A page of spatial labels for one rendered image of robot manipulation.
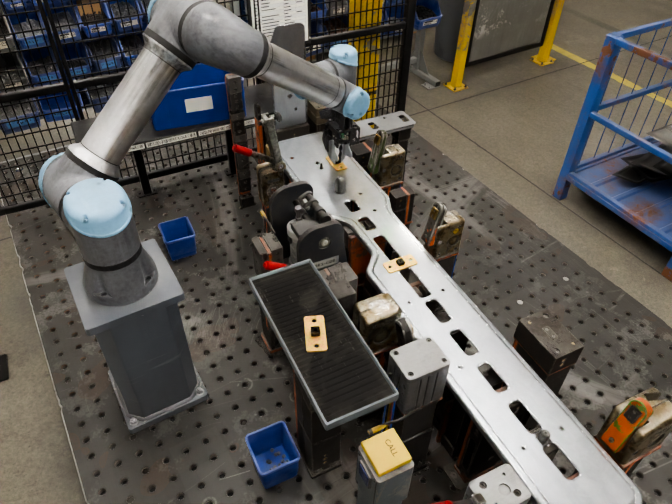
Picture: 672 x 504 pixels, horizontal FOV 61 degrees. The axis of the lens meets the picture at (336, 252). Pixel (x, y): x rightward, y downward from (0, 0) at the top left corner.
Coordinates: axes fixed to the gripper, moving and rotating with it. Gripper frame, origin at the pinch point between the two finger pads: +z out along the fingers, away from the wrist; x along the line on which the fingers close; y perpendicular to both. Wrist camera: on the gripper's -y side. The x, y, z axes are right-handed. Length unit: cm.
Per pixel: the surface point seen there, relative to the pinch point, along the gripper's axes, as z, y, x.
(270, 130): -15.7, 1.3, -21.1
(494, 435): 0, 95, -13
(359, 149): 4.5, -7.2, 11.9
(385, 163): 0.4, 8.1, 12.5
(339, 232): -14, 45, -22
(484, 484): -5, 103, -23
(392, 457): -16, 97, -38
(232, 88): -13.5, -29.2, -21.8
